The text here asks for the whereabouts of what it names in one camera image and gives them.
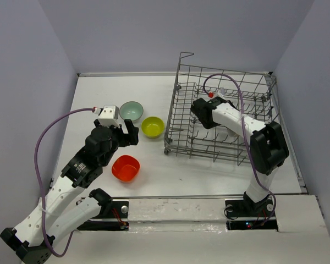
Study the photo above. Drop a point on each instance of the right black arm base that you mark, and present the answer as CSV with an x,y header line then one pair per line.
x,y
242,218

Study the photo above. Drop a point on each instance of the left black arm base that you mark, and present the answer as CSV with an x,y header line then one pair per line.
x,y
113,219

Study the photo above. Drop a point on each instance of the lime green bowl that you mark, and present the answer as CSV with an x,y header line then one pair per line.
x,y
152,127

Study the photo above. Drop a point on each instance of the celadon green ceramic bowl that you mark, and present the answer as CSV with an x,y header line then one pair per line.
x,y
131,110

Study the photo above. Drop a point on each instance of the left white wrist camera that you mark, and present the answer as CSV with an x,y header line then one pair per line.
x,y
108,116

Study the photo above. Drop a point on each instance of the orange square plastic bowl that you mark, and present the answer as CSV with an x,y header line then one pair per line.
x,y
125,168

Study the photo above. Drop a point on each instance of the grey wire dish rack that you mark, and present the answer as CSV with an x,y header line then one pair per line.
x,y
251,93

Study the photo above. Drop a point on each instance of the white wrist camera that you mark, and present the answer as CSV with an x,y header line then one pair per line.
x,y
108,116
220,92

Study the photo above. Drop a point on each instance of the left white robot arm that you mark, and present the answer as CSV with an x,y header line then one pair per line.
x,y
34,238

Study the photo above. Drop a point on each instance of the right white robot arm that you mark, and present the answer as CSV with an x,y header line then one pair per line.
x,y
265,143

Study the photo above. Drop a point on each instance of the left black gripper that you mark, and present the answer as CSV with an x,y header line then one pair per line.
x,y
130,138

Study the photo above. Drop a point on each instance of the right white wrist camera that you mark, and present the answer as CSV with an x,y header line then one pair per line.
x,y
220,92

